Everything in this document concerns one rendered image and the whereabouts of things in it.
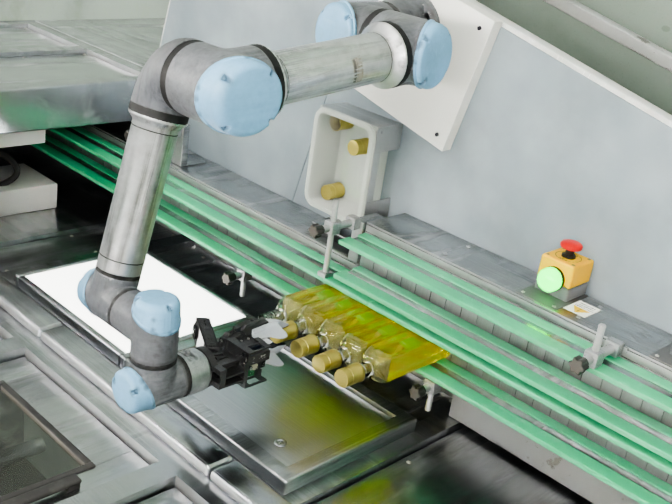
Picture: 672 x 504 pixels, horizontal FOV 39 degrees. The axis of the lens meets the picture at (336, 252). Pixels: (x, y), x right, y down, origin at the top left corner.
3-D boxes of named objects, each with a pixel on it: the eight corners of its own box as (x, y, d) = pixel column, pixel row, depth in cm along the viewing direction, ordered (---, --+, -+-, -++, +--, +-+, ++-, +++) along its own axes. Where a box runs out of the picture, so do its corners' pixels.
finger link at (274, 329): (304, 336, 172) (266, 355, 167) (283, 322, 176) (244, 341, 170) (305, 321, 171) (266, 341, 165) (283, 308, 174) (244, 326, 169)
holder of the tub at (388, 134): (328, 217, 219) (304, 223, 213) (345, 102, 208) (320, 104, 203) (382, 244, 208) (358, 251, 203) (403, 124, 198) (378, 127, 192)
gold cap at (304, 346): (305, 347, 176) (288, 353, 173) (308, 330, 175) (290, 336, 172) (318, 355, 174) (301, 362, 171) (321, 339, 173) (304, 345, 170)
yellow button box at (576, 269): (555, 279, 179) (533, 287, 173) (564, 243, 176) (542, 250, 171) (587, 294, 174) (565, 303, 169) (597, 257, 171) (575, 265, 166)
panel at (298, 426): (142, 256, 235) (14, 285, 211) (142, 245, 233) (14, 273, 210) (415, 431, 180) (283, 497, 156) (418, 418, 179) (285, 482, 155)
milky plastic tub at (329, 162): (329, 196, 216) (302, 202, 210) (343, 101, 208) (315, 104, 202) (385, 222, 206) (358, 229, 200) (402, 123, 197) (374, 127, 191)
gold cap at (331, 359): (327, 362, 173) (310, 369, 170) (329, 345, 172) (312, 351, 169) (341, 370, 171) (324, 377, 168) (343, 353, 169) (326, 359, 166)
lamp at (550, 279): (540, 284, 172) (531, 288, 170) (546, 262, 170) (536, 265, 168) (561, 294, 169) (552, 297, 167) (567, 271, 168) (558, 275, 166)
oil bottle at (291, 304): (344, 299, 201) (269, 323, 186) (348, 275, 199) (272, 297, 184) (363, 309, 198) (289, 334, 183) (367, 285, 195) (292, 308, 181)
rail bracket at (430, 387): (445, 393, 187) (400, 413, 177) (451, 363, 184) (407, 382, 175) (460, 402, 184) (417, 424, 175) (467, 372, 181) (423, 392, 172)
